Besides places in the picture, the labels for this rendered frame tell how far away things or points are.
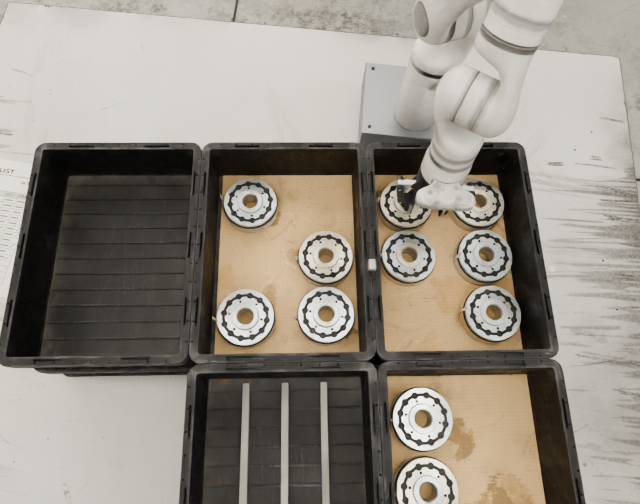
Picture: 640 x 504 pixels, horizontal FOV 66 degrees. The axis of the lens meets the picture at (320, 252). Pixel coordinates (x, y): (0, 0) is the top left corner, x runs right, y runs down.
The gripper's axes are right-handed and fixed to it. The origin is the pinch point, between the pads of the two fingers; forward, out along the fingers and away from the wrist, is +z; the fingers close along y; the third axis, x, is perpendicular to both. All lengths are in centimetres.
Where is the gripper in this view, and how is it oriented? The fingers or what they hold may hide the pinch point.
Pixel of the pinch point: (425, 207)
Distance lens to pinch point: 95.6
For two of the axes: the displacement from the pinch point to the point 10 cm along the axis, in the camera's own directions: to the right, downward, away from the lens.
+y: -10.0, -1.0, 0.3
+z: -0.1, 3.6, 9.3
